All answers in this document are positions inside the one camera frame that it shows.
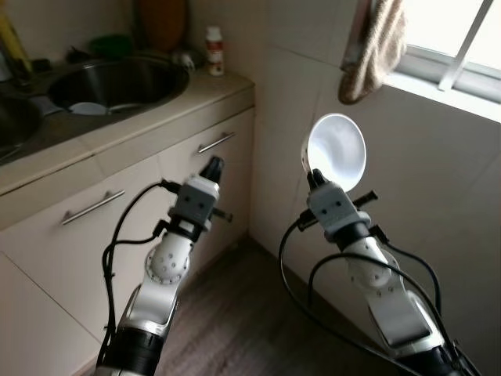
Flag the stainless steel double sink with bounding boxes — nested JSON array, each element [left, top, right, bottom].
[[0, 53, 193, 161]]

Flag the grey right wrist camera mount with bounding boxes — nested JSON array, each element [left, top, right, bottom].
[[306, 184, 363, 241]]

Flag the cream kitchen cabinet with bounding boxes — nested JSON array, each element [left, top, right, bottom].
[[0, 86, 257, 376]]

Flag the plain white plate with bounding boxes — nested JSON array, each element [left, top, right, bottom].
[[68, 99, 107, 118]]

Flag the white bottle red label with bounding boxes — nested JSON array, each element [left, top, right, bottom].
[[204, 25, 226, 78]]

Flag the black sink stopper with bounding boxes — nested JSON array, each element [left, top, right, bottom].
[[66, 45, 96, 65]]

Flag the white framed window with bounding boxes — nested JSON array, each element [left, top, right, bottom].
[[389, 0, 501, 125]]

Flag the black loose-ended cable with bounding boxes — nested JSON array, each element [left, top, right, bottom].
[[305, 249, 455, 345]]

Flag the beige terry towel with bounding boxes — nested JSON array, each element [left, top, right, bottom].
[[337, 0, 409, 106]]

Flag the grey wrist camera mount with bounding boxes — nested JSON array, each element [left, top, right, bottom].
[[170, 175, 221, 233], [306, 184, 363, 241]]

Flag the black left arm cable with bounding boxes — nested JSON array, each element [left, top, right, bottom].
[[100, 180, 182, 369]]

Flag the green plastic bowl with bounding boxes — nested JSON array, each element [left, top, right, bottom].
[[88, 33, 135, 60]]

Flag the yellow detergent bottle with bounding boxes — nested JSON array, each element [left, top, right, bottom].
[[0, 9, 34, 78]]

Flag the round wooden cutting board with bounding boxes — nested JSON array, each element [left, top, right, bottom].
[[139, 0, 189, 54]]

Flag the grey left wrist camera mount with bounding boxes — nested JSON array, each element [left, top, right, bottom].
[[170, 175, 221, 233]]

